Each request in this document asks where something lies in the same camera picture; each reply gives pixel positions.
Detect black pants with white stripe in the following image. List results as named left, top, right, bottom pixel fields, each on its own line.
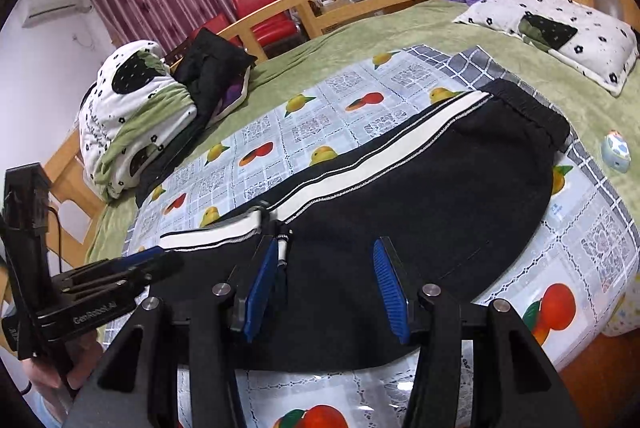
left=147, top=78, right=573, bottom=373

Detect person left hand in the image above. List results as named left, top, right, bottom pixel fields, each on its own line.
left=22, top=330, right=103, bottom=396

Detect purple white cushion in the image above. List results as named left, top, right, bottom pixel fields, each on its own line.
left=207, top=67, right=252, bottom=128

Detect folded white green quilt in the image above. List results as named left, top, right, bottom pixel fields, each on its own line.
left=77, top=40, right=196, bottom=201

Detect black jacket on bed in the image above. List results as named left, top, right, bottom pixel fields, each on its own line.
left=136, top=29, right=257, bottom=208

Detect small white blue toy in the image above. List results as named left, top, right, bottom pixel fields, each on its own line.
left=601, top=130, right=631, bottom=173

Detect red chair left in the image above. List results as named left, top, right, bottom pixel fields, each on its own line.
left=189, top=13, right=231, bottom=42

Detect green bed sheet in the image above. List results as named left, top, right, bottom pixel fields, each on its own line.
left=89, top=1, right=639, bottom=261

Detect white air conditioner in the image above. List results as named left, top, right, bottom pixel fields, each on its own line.
left=21, top=0, right=91, bottom=28

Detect white floral pillow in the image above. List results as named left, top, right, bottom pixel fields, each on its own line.
left=454, top=0, right=639, bottom=96

